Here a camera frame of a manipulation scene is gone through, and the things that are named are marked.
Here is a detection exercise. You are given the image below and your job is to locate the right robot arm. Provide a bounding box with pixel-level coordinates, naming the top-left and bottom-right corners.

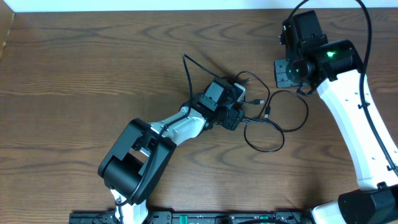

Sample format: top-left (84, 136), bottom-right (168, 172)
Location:
top-left (274, 11), bottom-right (397, 223)

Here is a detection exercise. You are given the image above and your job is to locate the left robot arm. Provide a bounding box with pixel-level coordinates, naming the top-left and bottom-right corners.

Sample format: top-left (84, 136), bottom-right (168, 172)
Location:
top-left (98, 78), bottom-right (246, 223)

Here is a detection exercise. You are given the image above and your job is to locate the cardboard box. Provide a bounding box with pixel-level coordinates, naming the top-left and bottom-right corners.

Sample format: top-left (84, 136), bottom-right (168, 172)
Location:
top-left (0, 0), bottom-right (15, 57)

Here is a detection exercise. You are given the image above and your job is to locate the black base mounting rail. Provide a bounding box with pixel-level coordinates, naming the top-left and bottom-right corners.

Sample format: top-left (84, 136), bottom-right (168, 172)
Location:
top-left (68, 209), bottom-right (313, 224)

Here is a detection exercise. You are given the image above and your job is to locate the green clamp handle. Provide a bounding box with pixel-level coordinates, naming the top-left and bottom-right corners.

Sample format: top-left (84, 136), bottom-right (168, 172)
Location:
top-left (179, 215), bottom-right (188, 224)

